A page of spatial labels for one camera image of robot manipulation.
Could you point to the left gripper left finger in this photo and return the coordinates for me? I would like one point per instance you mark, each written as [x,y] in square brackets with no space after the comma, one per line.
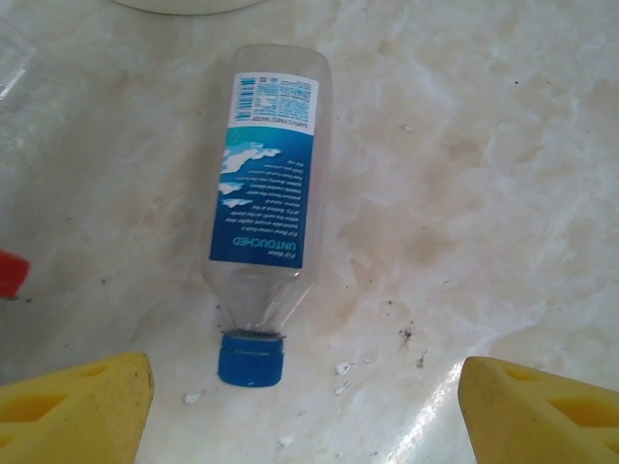
[63,420]

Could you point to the clear cola bottle red cap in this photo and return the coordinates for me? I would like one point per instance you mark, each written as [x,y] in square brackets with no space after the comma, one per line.
[12,273]

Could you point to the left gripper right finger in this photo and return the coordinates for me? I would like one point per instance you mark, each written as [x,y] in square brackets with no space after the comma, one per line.
[546,425]

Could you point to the blue label water bottle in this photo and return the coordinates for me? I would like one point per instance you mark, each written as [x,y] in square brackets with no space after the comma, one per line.
[261,193]

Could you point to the white waste bin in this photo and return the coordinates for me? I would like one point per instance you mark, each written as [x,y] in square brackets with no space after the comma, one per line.
[193,4]

